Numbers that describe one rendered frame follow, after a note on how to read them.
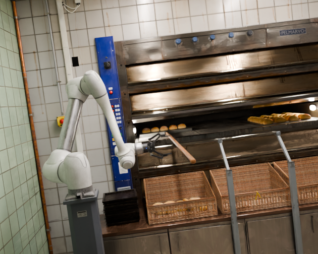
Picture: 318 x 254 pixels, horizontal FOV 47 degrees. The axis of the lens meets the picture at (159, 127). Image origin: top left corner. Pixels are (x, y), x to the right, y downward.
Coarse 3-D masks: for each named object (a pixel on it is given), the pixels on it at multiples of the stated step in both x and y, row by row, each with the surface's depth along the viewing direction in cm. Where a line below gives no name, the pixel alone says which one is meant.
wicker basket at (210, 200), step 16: (160, 176) 328; (176, 176) 328; (192, 176) 329; (160, 192) 325; (176, 192) 326; (192, 192) 326; (208, 192) 310; (160, 208) 283; (176, 208) 283; (208, 208) 304
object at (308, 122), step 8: (312, 120) 333; (248, 128) 336; (256, 128) 332; (264, 128) 332; (272, 128) 332; (280, 128) 333; (184, 136) 335; (192, 136) 330; (200, 136) 330; (208, 136) 330; (216, 136) 331; (160, 144) 329
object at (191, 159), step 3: (171, 138) 309; (174, 141) 286; (177, 144) 266; (180, 147) 248; (180, 150) 244; (183, 150) 233; (183, 153) 228; (186, 153) 219; (186, 156) 215; (189, 156) 207; (189, 159) 203; (192, 159) 198; (192, 162) 198; (195, 162) 198
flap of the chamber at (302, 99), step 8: (304, 96) 317; (312, 96) 317; (240, 104) 315; (248, 104) 315; (256, 104) 316; (264, 104) 322; (272, 104) 327; (280, 104) 334; (168, 112) 313; (176, 112) 313; (184, 112) 313; (192, 112) 315; (200, 112) 320; (208, 112) 326; (216, 112) 332; (136, 120) 319; (144, 120) 324; (152, 120) 330
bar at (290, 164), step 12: (264, 132) 296; (276, 132) 294; (180, 144) 292; (192, 144) 293; (288, 156) 280; (228, 168) 275; (288, 168) 277; (228, 180) 273; (228, 192) 276; (300, 228) 278; (300, 240) 278; (240, 252) 277; (300, 252) 279
